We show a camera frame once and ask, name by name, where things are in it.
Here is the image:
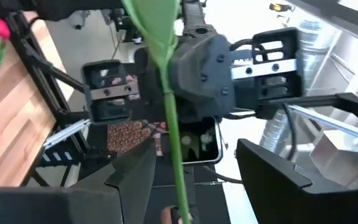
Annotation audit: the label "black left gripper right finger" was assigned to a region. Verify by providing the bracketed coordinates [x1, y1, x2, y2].
[236, 138, 358, 224]

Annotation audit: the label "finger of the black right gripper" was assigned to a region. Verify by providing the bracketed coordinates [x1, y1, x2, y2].
[253, 27, 304, 110]
[82, 60, 140, 124]

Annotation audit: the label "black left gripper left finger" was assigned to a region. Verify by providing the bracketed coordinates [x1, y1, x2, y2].
[0, 139, 157, 224]

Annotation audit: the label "yellow black hanging device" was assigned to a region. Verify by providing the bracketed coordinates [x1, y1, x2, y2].
[268, 2, 296, 13]

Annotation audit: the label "red patterned cloth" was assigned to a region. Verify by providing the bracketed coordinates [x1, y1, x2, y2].
[106, 120, 169, 156]

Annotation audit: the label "silver ribbed ventilation duct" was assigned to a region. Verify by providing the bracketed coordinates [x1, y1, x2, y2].
[259, 18, 338, 153]

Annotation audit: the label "black aluminium rig frame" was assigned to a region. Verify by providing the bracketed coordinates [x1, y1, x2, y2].
[0, 0, 124, 187]

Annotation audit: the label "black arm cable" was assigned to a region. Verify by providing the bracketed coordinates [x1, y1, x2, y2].
[280, 102, 298, 162]

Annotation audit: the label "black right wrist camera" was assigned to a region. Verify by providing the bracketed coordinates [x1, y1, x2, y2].
[178, 117, 224, 165]

